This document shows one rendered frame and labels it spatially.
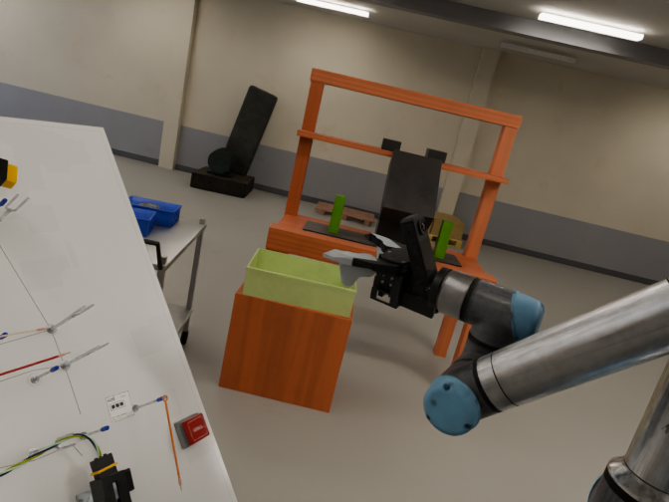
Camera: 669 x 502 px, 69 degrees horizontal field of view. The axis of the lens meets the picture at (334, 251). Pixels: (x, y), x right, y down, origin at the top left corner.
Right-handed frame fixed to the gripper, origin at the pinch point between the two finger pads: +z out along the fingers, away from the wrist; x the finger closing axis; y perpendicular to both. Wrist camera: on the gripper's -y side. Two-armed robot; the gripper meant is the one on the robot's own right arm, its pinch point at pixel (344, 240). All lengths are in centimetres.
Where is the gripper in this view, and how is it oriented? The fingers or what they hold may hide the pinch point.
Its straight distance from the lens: 89.7
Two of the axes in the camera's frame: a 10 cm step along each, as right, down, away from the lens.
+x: 5.4, -2.4, 8.0
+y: -1.5, 9.2, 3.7
